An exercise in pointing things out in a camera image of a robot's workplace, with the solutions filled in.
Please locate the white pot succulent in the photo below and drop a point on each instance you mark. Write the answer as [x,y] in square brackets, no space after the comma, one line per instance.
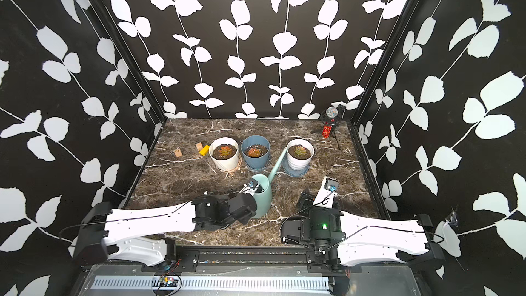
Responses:
[224,148]
[299,154]

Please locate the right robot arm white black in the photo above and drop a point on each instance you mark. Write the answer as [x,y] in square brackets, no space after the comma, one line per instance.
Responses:
[336,239]

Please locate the small wooden cube with dot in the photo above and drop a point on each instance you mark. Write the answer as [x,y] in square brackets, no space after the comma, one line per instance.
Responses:
[178,153]

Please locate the small circuit board with wires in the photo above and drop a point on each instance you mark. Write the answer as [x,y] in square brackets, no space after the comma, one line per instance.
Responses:
[166,282]

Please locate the white slotted cable duct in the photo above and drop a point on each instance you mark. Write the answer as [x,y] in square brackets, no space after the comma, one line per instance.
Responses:
[216,283]

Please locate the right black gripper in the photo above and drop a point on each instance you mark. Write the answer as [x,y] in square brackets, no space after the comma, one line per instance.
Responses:
[305,202]

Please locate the blue saucer under right pot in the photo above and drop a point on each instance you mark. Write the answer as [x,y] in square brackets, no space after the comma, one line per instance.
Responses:
[294,173]

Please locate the yellow block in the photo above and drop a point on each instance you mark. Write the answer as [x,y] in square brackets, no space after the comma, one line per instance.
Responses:
[204,151]

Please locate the woven coaster under left pot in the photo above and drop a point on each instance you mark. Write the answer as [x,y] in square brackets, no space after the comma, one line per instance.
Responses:
[229,165]

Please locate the red glitter microphone on stand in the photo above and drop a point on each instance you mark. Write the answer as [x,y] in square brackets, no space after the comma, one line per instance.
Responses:
[331,119]

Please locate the small wooden block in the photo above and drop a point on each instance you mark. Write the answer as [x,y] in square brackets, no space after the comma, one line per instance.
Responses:
[199,146]

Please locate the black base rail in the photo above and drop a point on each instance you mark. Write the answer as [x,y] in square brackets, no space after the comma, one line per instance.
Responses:
[254,260]

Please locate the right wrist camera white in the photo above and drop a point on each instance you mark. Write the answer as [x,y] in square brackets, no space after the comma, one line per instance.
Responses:
[326,194]

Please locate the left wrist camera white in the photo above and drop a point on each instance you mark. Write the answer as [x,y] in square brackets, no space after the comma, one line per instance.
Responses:
[252,187]

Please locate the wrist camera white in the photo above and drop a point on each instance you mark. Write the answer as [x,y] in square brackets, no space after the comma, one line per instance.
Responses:
[326,194]
[252,187]

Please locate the mint green watering can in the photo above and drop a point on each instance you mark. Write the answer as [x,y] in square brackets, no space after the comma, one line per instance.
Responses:
[264,199]

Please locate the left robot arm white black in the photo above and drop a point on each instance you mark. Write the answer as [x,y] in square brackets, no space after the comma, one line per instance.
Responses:
[108,233]

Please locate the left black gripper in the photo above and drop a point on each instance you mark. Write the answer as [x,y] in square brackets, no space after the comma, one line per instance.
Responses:
[246,219]

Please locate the blue pot middle succulent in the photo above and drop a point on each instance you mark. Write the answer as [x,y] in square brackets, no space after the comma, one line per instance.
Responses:
[256,152]

